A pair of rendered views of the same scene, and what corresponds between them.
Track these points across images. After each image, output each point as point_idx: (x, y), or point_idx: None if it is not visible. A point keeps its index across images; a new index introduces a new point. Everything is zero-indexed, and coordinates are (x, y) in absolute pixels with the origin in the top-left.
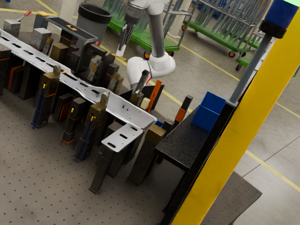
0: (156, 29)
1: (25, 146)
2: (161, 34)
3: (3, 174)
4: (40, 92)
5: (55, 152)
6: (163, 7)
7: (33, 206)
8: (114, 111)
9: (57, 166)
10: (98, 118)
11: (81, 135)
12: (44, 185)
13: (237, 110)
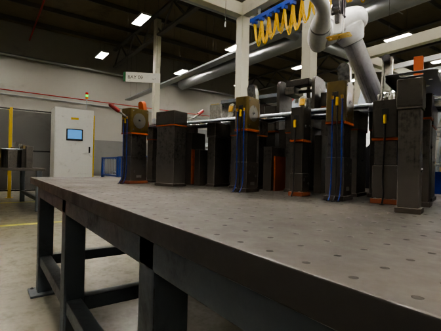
0: (365, 63)
1: (232, 197)
2: (373, 69)
3: (205, 206)
4: (237, 126)
5: (287, 198)
6: (363, 28)
7: (289, 220)
8: (367, 103)
9: (304, 203)
10: (348, 103)
11: (317, 194)
12: (294, 210)
13: None
